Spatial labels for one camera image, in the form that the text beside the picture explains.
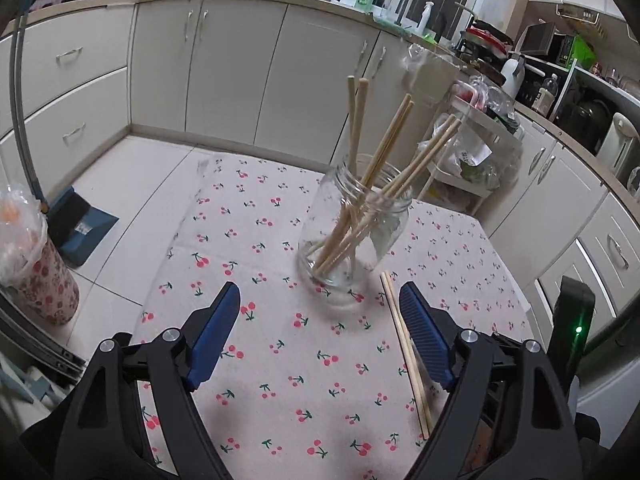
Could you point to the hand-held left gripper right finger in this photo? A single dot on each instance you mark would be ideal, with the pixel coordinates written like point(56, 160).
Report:
point(427, 335)

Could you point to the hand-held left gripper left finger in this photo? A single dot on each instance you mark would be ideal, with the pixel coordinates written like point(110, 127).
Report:
point(215, 335)

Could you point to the long wooden chopstick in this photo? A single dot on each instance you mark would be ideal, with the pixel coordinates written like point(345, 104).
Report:
point(400, 345)
point(407, 345)

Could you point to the clear glass jar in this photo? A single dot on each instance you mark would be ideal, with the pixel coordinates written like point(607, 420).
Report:
point(385, 230)

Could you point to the bunch of wooden chopsticks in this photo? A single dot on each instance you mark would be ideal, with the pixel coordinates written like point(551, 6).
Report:
point(387, 140)

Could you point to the cherry print tablecloth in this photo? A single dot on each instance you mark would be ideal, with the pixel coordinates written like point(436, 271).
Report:
point(280, 260)

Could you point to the blue dustpan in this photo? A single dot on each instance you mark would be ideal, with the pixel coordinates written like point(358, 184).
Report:
point(80, 230)

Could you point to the white thermos jug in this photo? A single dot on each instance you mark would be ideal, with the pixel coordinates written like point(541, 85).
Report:
point(617, 145)

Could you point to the floral trash bin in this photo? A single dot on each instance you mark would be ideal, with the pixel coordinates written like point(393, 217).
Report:
point(45, 290)

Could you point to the white plastic bag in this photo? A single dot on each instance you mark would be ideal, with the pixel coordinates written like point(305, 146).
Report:
point(475, 155)

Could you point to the black electric cooker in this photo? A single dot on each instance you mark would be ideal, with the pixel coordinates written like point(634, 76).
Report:
point(587, 125)

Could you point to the white trolley cart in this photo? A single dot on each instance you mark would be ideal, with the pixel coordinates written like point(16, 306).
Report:
point(495, 122)

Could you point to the bottle with beige liquid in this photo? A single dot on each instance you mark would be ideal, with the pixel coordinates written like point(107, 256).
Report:
point(544, 100)

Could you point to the clear plastic bin bag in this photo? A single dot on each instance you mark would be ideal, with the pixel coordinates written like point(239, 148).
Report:
point(20, 220)

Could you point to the clear bag of red produce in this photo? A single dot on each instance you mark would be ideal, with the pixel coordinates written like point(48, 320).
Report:
point(470, 95)

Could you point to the white kettle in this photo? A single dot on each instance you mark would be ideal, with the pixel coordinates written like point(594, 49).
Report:
point(511, 77)

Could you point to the dark frying pan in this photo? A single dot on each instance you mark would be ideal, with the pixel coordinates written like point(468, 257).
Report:
point(492, 72)

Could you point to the green plastic item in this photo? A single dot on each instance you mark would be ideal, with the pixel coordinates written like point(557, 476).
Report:
point(582, 50)

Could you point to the black countertop appliance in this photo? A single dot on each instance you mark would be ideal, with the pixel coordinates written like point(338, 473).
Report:
point(540, 40)

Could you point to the white base cabinets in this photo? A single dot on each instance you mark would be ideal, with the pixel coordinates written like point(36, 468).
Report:
point(225, 60)

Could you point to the red lidded pot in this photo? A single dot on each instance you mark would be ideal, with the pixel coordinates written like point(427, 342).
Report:
point(482, 42)

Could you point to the grey mop pole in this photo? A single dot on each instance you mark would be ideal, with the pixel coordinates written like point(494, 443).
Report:
point(20, 110)

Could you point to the white spray bottle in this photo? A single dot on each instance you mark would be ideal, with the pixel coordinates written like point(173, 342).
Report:
point(426, 17)

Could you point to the green dishcloth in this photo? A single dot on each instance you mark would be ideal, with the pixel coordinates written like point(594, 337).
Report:
point(387, 19)

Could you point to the metal folding frame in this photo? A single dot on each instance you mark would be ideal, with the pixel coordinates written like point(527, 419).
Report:
point(40, 345)

